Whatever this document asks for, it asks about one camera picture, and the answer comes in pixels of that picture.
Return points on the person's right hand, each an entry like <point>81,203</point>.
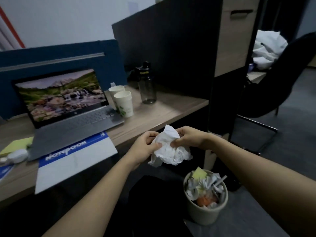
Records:
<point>191,139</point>

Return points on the person's left hand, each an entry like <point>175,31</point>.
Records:
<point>139,151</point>

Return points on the person's left thumb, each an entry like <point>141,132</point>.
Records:
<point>155,146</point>

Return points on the person's right thumb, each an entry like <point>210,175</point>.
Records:
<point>175,143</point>

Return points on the white paper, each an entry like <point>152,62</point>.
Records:
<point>170,149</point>

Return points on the person's left forearm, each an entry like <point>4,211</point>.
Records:
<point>91,198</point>

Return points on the person's right forearm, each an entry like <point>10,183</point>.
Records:
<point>264,182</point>

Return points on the wooden desk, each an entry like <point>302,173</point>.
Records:
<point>148,115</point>

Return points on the white paper cup leaf print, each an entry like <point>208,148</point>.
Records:
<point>124,104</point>

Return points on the crumpled waste paper pile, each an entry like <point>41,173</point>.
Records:
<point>205,188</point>

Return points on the person's black trousers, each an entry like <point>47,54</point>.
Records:
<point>148,207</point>

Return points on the dark water bottle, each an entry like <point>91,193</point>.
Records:
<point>146,85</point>

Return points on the white paper cup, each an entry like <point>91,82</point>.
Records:
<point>116,92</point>

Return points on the beige waste bin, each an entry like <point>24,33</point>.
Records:
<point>205,208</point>

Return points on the blue and white notebook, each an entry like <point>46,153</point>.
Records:
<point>74,161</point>

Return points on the dark wooden cabinet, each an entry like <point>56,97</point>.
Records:
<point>197,54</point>

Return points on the grey laptop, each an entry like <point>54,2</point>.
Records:
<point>66,108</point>

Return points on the black office chair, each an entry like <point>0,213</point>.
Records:
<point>276,83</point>

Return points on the blue desk partition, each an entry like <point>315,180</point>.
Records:
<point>61,61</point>

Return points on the white cloth bundle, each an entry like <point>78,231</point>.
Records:
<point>267,48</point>

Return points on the white earbuds case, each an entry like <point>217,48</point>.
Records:
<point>17,155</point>

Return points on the yellow sticky note pad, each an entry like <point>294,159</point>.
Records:
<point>16,146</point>

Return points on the blue booklet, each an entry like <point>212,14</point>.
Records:
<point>4,171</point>

